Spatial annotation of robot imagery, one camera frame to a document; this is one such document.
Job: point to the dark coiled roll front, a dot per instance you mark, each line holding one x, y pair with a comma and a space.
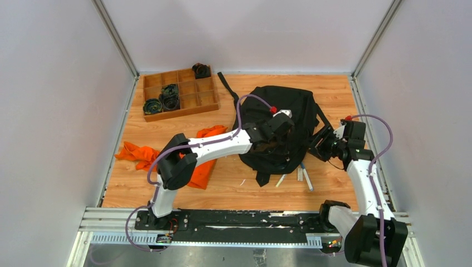
152, 106

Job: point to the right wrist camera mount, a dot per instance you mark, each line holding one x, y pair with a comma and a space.
340, 131

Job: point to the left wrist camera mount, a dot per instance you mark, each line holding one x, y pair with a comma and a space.
274, 111

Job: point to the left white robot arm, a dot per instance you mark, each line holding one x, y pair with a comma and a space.
177, 162

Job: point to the dark coiled roll back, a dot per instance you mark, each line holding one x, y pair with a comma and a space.
201, 71

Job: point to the white marker pen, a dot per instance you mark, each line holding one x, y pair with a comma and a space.
306, 176

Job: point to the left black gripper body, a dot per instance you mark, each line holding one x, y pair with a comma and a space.
278, 128

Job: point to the wooden compartment tray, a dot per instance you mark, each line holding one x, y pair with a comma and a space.
179, 93

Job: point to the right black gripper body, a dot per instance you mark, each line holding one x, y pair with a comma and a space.
335, 148

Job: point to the yellow-green pencil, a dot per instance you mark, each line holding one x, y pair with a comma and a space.
281, 179

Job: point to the black backpack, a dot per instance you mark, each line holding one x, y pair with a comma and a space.
306, 116

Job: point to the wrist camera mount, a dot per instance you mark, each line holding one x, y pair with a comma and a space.
274, 111
340, 131

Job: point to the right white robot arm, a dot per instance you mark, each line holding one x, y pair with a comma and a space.
373, 237

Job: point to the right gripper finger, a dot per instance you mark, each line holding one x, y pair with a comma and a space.
324, 137
323, 153

